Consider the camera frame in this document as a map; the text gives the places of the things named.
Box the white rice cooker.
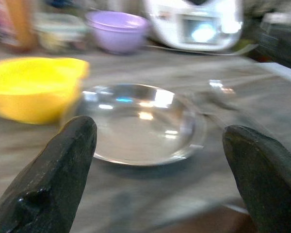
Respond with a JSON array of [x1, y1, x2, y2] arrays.
[[143, 0, 244, 52]]

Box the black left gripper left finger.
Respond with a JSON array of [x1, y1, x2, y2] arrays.
[[0, 115, 97, 233]]

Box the yellow plastic bowl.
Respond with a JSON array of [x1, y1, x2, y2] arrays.
[[0, 57, 90, 125]]

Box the metal spoon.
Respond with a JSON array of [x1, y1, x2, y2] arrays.
[[184, 79, 236, 115]]

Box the orange bottle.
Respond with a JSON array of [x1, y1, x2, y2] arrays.
[[4, 0, 37, 50]]

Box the black appliance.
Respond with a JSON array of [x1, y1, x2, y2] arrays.
[[247, 13, 291, 71]]

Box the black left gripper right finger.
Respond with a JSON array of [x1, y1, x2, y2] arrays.
[[222, 124, 291, 233]]

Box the stainless steel plate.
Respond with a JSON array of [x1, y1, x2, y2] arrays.
[[79, 83, 207, 167]]

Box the purple plastic bowl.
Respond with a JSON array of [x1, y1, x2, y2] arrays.
[[85, 11, 150, 54]]

